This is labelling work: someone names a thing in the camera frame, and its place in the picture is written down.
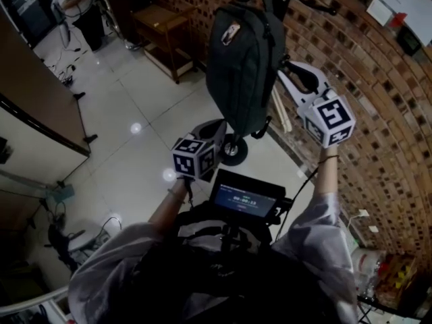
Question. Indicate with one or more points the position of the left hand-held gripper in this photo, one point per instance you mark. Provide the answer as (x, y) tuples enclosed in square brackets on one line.
[(192, 160)]

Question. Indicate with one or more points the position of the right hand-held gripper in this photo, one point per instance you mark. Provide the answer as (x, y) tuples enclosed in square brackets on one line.
[(332, 120)]

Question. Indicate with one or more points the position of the dark grey backpack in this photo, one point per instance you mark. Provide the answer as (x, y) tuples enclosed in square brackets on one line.
[(243, 69)]

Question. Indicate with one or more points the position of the person's right forearm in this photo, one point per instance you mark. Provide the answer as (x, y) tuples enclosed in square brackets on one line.
[(327, 177)]

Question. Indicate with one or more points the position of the person's left forearm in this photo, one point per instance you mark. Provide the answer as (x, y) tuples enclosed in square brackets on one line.
[(168, 206)]

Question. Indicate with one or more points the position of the black coat stand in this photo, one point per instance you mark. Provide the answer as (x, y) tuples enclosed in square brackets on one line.
[(233, 154)]

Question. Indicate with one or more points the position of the white plastic strips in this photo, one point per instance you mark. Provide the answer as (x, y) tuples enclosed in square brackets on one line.
[(283, 113)]

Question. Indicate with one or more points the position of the thin left wrist band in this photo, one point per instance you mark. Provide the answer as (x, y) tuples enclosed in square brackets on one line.
[(175, 193)]

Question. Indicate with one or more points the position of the thin wrist band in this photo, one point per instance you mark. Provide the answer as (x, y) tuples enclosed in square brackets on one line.
[(175, 193), (329, 158)]

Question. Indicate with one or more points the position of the thin right wrist band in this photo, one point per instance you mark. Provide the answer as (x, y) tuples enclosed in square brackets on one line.
[(329, 158)]

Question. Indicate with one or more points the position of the black chest-mounted monitor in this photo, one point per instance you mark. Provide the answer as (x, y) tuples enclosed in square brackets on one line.
[(243, 201)]

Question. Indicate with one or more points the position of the small picture badge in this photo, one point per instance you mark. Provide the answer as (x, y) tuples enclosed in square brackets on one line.
[(231, 34)]

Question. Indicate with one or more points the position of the black chest harness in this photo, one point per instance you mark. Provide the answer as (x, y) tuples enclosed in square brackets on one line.
[(229, 236)]

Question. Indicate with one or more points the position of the wooden shelf trolley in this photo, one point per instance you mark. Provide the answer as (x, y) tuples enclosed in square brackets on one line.
[(162, 25)]

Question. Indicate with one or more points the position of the person's grey shirt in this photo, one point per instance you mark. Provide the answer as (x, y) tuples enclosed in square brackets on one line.
[(320, 241)]

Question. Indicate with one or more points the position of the teal floor box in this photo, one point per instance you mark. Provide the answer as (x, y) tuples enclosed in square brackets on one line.
[(60, 193)]

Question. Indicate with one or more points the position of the white round stool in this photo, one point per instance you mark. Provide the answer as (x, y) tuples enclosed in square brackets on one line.
[(87, 240)]

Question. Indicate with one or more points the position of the brown and white partition counter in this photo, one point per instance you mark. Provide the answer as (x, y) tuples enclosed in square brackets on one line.
[(37, 100)]

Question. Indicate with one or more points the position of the wrapped pack of plastic bottles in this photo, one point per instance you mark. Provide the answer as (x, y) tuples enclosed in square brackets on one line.
[(368, 272)]

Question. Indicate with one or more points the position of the black desktop holder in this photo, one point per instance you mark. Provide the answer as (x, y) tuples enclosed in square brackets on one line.
[(6, 150)]

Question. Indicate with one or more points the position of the cardboard box with yellow items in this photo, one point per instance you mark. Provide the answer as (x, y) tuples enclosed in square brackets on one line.
[(398, 282)]

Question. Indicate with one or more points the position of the small white wall paper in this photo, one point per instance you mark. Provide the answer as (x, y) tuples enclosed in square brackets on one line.
[(379, 10)]

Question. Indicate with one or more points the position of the black wall device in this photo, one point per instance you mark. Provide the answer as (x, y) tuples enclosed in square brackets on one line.
[(409, 40)]

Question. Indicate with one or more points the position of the large white wall paper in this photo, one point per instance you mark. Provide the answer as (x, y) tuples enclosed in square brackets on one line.
[(411, 5)]

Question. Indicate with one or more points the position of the white wall socket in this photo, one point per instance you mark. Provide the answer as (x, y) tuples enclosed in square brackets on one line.
[(362, 213), (373, 229)]

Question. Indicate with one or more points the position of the metal frame cart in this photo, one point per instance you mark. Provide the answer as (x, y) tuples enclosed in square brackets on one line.
[(113, 15)]

